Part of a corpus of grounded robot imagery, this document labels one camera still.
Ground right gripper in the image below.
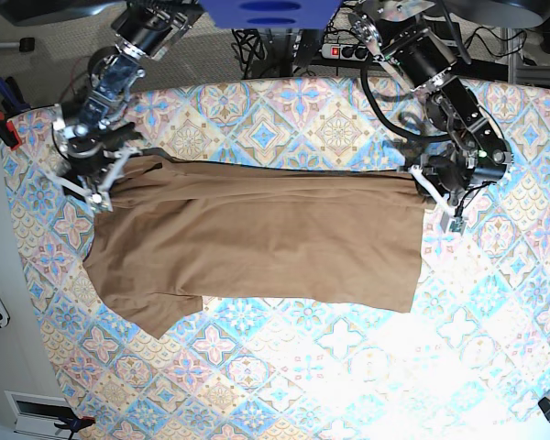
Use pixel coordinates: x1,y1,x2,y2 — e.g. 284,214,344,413
45,146,141,210

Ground red black clamp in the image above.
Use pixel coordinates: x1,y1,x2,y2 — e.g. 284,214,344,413
0,111,21,150

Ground patterned tablecloth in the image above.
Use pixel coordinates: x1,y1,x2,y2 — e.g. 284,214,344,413
1,82,550,439

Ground black corner clamp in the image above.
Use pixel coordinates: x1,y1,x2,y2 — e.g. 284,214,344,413
537,397,550,423

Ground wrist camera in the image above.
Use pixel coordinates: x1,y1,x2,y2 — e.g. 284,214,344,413
87,192,113,214
440,214,467,235

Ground white power strip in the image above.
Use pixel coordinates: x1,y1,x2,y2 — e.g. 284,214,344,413
320,43,369,61

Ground orange black clamp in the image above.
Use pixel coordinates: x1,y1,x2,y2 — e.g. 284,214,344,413
54,408,96,438

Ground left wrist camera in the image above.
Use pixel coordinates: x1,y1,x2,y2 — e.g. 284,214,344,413
440,214,467,235

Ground white framed device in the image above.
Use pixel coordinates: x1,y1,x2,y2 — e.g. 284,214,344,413
5,390,74,439

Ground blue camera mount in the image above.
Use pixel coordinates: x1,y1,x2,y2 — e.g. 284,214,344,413
199,0,341,29

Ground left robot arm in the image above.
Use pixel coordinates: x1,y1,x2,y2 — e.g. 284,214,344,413
348,1,513,234

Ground brown t-shirt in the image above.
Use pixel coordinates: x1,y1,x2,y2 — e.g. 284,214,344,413
83,156,426,337

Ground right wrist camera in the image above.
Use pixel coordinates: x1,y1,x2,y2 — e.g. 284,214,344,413
87,192,113,214

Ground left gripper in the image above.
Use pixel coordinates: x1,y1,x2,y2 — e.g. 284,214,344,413
407,153,474,221

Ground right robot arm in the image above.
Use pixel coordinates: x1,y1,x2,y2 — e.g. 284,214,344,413
47,1,204,213

